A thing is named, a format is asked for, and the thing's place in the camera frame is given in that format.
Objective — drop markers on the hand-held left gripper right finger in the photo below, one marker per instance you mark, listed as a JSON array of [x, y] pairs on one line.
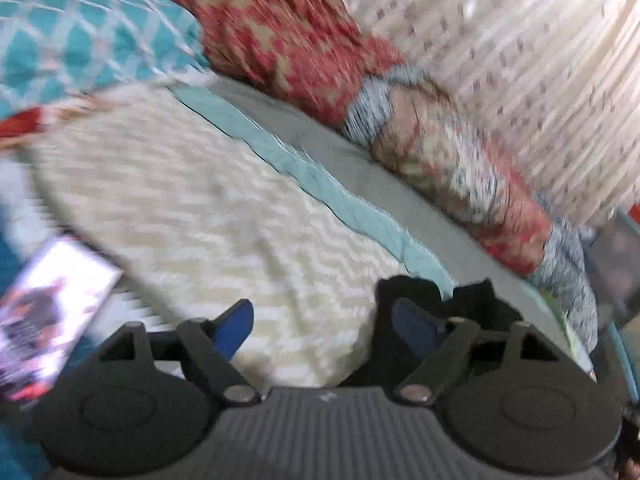
[[414, 325]]

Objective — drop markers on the cream patterned curtain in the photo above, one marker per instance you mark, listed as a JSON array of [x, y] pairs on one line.
[[525, 60]]

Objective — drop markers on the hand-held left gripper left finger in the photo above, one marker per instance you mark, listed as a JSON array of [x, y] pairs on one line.
[[234, 329]]

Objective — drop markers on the black pants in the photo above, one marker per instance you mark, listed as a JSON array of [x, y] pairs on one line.
[[425, 292]]

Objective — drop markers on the beige zigzag bedsheet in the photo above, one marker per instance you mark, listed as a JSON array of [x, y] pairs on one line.
[[200, 210]]

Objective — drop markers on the red floral cloth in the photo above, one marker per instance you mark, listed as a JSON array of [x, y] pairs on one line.
[[270, 35]]

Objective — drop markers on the teal white patterned pillow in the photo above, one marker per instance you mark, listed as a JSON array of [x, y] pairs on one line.
[[75, 40]]

